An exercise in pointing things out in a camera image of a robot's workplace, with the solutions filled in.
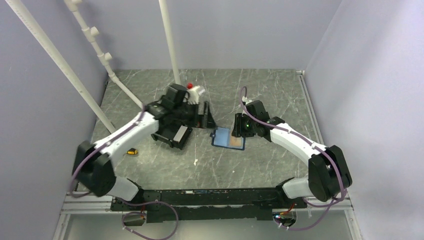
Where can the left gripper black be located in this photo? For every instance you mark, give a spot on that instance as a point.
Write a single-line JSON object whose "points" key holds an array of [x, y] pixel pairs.
{"points": [[200, 121]]}

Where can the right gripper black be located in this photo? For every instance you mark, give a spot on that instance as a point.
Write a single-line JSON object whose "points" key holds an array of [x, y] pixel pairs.
{"points": [[238, 130]]}

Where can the blue leather card holder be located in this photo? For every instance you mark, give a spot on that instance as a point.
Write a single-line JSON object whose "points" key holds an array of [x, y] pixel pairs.
{"points": [[222, 138]]}

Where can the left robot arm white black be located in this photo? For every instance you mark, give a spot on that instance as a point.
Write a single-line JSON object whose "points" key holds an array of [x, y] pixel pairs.
{"points": [[171, 119]]}

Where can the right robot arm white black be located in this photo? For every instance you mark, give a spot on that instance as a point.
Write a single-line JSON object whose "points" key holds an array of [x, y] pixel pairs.
{"points": [[328, 173]]}

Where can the black card tray box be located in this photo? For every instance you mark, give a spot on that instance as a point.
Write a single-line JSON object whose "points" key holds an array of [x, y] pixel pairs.
{"points": [[174, 135]]}

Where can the yellow black screwdriver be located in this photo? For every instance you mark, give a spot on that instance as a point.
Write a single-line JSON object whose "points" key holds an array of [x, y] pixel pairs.
{"points": [[132, 152]]}

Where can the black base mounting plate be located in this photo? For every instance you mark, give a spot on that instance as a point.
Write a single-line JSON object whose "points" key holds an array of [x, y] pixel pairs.
{"points": [[158, 211]]}

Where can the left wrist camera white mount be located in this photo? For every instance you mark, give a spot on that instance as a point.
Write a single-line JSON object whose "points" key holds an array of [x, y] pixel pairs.
{"points": [[194, 93]]}

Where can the white PVC pipe frame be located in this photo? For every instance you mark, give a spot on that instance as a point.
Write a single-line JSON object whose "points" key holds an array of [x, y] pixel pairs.
{"points": [[36, 98]]}

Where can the aluminium extrusion rail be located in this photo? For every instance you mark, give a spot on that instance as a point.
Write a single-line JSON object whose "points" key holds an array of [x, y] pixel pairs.
{"points": [[86, 202]]}

